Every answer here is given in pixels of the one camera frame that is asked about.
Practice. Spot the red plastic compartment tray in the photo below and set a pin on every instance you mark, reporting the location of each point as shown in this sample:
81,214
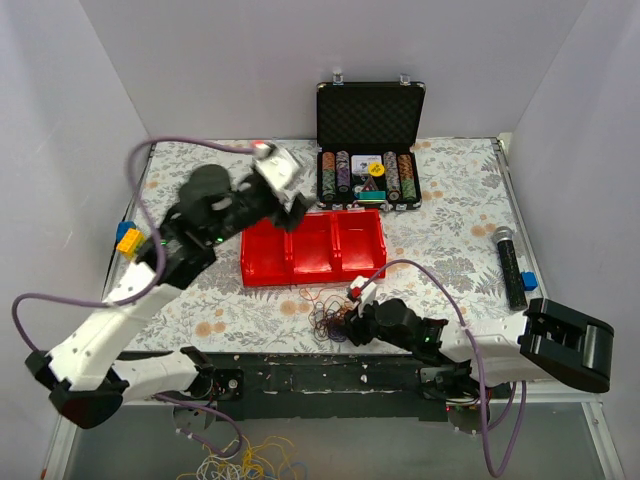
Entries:
327,247

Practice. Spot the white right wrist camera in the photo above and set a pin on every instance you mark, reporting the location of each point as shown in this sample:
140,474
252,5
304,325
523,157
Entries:
362,292

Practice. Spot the small blue cube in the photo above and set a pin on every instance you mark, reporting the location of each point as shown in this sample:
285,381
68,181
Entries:
529,281

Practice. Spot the yellow green toy bricks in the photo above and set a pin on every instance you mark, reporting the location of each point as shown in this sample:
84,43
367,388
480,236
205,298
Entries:
130,243

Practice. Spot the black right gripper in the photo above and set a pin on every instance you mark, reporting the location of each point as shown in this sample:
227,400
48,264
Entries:
357,326

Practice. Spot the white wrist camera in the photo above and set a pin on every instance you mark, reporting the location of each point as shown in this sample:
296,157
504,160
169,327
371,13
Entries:
276,169
362,292

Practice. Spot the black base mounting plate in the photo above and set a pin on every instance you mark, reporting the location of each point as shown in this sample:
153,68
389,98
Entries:
319,386

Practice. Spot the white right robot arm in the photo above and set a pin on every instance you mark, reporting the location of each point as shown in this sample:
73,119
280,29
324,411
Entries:
546,341

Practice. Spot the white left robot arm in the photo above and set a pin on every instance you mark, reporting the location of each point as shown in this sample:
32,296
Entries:
86,379

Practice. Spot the black poker chip case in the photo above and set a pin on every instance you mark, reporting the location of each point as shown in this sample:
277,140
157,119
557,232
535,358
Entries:
365,132

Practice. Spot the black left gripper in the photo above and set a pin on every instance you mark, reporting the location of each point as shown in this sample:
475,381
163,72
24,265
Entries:
279,209

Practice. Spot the blue toy brick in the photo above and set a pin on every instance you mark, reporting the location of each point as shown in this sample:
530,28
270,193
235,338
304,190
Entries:
122,228

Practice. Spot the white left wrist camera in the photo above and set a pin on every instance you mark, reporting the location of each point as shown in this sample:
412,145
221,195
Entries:
276,169

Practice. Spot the black handheld microphone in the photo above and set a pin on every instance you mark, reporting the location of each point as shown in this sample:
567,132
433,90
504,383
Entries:
514,287

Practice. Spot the aluminium frame rail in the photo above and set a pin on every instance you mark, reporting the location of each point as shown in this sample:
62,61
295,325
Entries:
126,381

